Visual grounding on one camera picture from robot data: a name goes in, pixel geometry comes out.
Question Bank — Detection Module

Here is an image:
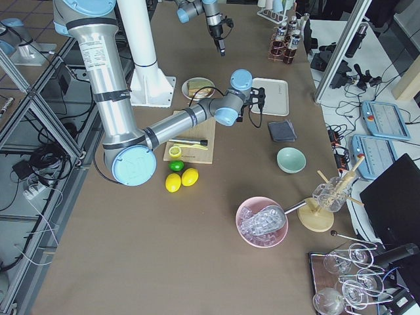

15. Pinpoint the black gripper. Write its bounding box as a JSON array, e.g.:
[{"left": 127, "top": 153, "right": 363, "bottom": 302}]
[{"left": 208, "top": 23, "right": 226, "bottom": 56}]

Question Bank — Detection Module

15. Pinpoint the bread slice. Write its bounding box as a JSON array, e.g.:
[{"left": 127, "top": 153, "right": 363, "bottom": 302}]
[
  {"left": 188, "top": 87, "right": 213, "bottom": 99},
  {"left": 187, "top": 80, "right": 208, "bottom": 93}
]

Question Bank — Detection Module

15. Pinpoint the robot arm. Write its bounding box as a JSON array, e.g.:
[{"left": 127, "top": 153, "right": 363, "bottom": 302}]
[
  {"left": 175, "top": 0, "right": 232, "bottom": 56},
  {"left": 53, "top": 1, "right": 253, "bottom": 186}
]

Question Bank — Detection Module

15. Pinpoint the cream rabbit tray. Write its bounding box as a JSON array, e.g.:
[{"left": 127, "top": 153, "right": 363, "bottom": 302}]
[{"left": 253, "top": 77, "right": 289, "bottom": 117}]

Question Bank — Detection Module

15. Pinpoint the wine glass rack tray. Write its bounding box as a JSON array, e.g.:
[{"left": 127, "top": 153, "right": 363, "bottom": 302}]
[{"left": 312, "top": 230, "right": 394, "bottom": 314}]

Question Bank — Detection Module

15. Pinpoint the white round plate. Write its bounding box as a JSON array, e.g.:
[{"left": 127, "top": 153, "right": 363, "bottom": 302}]
[{"left": 181, "top": 77, "right": 215, "bottom": 100}]

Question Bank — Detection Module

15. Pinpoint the tea bottle top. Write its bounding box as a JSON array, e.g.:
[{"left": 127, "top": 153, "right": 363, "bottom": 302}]
[{"left": 274, "top": 22, "right": 287, "bottom": 42}]

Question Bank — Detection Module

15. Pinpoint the tea bottle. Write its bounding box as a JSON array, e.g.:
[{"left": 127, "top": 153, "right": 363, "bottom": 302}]
[
  {"left": 274, "top": 22, "right": 287, "bottom": 42},
  {"left": 287, "top": 16, "right": 297, "bottom": 35},
  {"left": 287, "top": 30, "right": 301, "bottom": 51}
]

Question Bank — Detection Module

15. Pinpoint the light blue cup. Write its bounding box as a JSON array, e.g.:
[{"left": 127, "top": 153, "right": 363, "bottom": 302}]
[{"left": 272, "top": 0, "right": 284, "bottom": 13}]

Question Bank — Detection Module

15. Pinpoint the tea bottle lower right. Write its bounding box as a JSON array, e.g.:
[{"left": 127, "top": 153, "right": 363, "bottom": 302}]
[{"left": 287, "top": 16, "right": 297, "bottom": 35}]

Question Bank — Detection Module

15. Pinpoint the tea bottle lower left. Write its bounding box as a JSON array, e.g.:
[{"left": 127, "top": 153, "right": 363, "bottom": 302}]
[{"left": 287, "top": 30, "right": 301, "bottom": 51}]

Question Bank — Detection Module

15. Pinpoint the wooden cutting board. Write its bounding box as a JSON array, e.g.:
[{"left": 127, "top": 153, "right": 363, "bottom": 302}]
[{"left": 163, "top": 117, "right": 216, "bottom": 165}]

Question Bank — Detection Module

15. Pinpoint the grey folded cloth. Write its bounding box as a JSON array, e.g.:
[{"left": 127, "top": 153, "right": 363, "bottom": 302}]
[{"left": 268, "top": 120, "right": 297, "bottom": 142}]

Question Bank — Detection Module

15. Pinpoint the half cut lemon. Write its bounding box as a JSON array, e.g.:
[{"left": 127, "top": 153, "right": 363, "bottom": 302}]
[{"left": 168, "top": 145, "right": 182, "bottom": 158}]

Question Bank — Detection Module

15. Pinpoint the green lime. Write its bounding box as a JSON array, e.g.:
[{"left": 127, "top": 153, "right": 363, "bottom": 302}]
[{"left": 169, "top": 160, "right": 184, "bottom": 172}]

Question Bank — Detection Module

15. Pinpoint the mint green bowl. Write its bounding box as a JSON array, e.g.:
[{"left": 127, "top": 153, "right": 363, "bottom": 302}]
[{"left": 276, "top": 147, "right": 306, "bottom": 174}]

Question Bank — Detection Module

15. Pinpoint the yellow lemon upper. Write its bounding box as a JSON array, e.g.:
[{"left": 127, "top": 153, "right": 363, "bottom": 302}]
[{"left": 181, "top": 168, "right": 199, "bottom": 186}]

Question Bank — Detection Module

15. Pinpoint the yellow lemon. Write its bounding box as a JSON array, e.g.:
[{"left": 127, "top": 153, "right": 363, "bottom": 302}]
[
  {"left": 181, "top": 168, "right": 199, "bottom": 186},
  {"left": 165, "top": 173, "right": 182, "bottom": 193}
]

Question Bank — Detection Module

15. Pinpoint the yellow lemon lower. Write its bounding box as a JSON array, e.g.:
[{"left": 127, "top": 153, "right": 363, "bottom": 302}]
[{"left": 165, "top": 173, "right": 182, "bottom": 193}]

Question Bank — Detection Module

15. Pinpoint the pink bowl with ice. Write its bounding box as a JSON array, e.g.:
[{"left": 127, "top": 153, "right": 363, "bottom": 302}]
[{"left": 236, "top": 196, "right": 288, "bottom": 248}]

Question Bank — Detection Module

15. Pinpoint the blue teach pendant far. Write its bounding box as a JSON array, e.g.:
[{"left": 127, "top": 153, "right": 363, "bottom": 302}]
[{"left": 361, "top": 101, "right": 411, "bottom": 140}]

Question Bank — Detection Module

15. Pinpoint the blue teach pendant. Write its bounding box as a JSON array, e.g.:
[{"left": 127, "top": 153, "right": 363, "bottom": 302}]
[
  {"left": 352, "top": 135, "right": 398, "bottom": 180},
  {"left": 361, "top": 101, "right": 411, "bottom": 140}
]

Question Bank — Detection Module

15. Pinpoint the metal ice scoop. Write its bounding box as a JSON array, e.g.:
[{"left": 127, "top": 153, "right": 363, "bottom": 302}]
[{"left": 251, "top": 201, "right": 306, "bottom": 236}]

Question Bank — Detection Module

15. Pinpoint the glass pitcher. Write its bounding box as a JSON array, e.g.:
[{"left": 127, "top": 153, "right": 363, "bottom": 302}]
[{"left": 312, "top": 177, "right": 352, "bottom": 213}]

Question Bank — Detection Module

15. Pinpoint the blue teach pendant near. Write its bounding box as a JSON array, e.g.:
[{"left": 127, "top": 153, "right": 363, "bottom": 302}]
[{"left": 352, "top": 135, "right": 398, "bottom": 180}]

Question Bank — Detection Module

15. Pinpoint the wooden cup tree stand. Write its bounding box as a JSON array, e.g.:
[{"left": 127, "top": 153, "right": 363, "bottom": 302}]
[{"left": 297, "top": 155, "right": 365, "bottom": 232}]

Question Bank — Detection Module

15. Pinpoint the black laptop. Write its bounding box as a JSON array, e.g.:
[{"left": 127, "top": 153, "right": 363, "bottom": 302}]
[{"left": 360, "top": 154, "right": 419, "bottom": 246}]

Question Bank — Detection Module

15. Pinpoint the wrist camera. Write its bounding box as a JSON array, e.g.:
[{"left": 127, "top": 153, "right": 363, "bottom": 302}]
[
  {"left": 222, "top": 16, "right": 234, "bottom": 29},
  {"left": 242, "top": 87, "right": 266, "bottom": 113}
]

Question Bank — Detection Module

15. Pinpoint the copper wire bottle rack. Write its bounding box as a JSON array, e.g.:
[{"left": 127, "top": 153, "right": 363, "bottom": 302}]
[{"left": 268, "top": 35, "right": 297, "bottom": 64}]

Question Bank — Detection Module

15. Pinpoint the white wire cup rack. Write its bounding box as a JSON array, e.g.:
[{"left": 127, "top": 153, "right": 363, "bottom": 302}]
[{"left": 257, "top": 9, "right": 288, "bottom": 25}]

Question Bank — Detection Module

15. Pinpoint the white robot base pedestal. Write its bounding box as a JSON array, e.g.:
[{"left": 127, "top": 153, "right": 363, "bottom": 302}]
[{"left": 117, "top": 0, "right": 176, "bottom": 108}]

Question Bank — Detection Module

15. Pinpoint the black handled knife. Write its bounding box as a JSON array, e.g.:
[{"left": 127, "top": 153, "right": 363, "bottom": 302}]
[{"left": 169, "top": 138, "right": 208, "bottom": 150}]

